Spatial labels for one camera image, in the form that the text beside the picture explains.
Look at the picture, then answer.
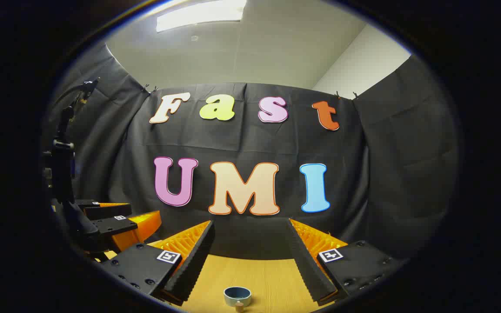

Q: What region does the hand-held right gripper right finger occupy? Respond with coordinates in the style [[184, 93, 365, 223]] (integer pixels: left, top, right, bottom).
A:
[[286, 217, 407, 305]]

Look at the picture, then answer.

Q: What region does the ceiling light panel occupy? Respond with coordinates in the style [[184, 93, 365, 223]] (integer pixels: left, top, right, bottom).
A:
[[156, 0, 247, 33]]

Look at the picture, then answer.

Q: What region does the black backdrop cloth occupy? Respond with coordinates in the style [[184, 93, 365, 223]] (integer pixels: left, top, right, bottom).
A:
[[44, 43, 460, 261]]

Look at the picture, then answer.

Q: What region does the wooden desktop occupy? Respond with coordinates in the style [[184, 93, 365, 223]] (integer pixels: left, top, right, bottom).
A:
[[96, 239, 336, 313]]

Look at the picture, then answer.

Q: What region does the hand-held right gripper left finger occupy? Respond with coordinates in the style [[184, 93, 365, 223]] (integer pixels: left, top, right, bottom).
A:
[[100, 220, 216, 307]]

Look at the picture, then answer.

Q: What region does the blue cup with wooden handle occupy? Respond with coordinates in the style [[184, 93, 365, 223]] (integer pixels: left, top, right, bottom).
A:
[[224, 286, 252, 313]]

